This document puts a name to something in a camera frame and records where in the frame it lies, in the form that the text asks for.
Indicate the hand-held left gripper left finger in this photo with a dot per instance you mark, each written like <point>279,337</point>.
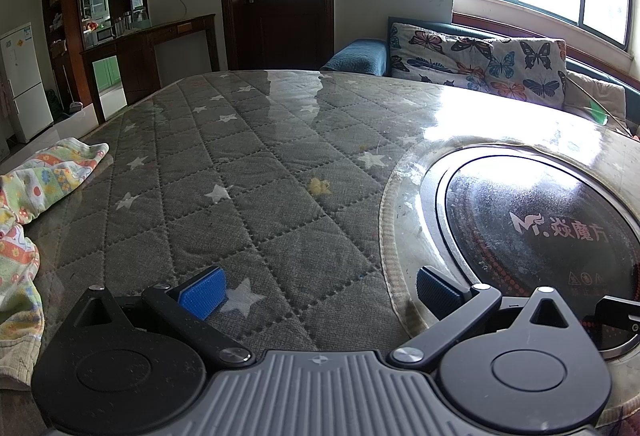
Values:
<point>202,293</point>

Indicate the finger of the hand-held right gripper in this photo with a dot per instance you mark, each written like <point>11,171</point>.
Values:
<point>620,313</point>

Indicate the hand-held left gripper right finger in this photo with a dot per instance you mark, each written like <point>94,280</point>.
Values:
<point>440,293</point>

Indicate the grey quilted star table cover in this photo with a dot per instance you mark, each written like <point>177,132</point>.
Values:
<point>250,196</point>

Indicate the round black induction cooktop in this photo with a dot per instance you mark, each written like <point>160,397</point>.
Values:
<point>525,196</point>

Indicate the colourful patterned garment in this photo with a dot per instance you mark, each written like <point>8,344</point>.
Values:
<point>50,166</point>

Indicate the thin stick with green tag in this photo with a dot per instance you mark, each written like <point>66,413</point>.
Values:
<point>598,111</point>

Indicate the beige cushion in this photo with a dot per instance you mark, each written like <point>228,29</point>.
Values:
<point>595,91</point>

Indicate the broom with dustpan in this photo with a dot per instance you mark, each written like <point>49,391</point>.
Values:
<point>76,106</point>

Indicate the teal sofa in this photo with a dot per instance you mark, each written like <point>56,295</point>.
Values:
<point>622,84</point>

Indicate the butterfly print cushion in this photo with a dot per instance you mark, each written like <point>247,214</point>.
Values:
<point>475,61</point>

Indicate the dark wooden console desk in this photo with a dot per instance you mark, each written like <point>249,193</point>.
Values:
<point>145,51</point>

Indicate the blue quilted armrest cushion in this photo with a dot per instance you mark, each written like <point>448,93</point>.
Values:
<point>357,56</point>

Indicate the white refrigerator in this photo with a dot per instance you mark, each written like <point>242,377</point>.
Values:
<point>25,86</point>

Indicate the microwave oven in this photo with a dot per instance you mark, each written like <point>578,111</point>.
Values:
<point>102,35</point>

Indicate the dark wooden shelf cabinet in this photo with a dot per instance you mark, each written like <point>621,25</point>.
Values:
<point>70,41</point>

